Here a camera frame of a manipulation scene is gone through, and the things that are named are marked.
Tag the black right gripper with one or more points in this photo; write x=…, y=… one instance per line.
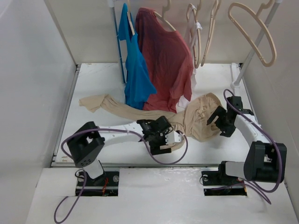
x=226, y=130

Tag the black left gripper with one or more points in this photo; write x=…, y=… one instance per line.
x=156, y=147

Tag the beige trousers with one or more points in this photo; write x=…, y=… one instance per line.
x=192, y=121

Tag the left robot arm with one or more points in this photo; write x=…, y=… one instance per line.
x=87, y=142

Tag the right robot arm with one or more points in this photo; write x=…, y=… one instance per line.
x=266, y=159

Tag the white garment on hanger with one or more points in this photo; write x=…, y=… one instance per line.
x=191, y=79

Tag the beige hanger under red shirt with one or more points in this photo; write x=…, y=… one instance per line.
x=161, y=16

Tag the beige hanger under white garment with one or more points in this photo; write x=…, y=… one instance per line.
x=194, y=31

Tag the beige hanger under blue shirt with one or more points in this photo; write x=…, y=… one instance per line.
x=132, y=28

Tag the blue t-shirt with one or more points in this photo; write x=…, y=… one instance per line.
x=138, y=87

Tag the red t-shirt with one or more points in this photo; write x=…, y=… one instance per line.
x=168, y=60

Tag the white clothes rack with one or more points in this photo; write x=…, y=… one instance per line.
x=235, y=85

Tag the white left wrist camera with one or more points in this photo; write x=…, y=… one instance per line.
x=173, y=137

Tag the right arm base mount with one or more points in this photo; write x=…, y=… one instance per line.
x=217, y=183

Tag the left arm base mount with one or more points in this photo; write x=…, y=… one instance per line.
x=109, y=186

